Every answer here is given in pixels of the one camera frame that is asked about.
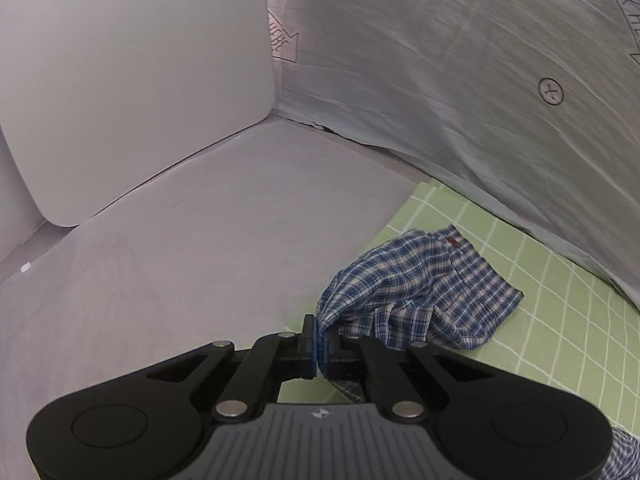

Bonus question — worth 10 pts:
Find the blue plaid shirt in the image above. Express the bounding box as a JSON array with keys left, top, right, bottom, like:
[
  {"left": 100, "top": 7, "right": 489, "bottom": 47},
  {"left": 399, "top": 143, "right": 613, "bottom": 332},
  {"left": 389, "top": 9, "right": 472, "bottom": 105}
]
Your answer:
[{"left": 316, "top": 226, "right": 639, "bottom": 479}]

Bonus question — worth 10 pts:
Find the grey printed backdrop sheet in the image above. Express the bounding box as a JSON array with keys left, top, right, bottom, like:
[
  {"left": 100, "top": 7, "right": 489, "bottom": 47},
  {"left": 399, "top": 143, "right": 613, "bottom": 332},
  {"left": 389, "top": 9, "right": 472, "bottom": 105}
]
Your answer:
[{"left": 268, "top": 0, "right": 639, "bottom": 299}]

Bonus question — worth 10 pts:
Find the white rounded board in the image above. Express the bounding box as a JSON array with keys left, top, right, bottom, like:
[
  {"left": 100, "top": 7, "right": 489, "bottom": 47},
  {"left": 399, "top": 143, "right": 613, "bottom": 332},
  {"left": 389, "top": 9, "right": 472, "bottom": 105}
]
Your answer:
[{"left": 1, "top": 0, "right": 274, "bottom": 226}]

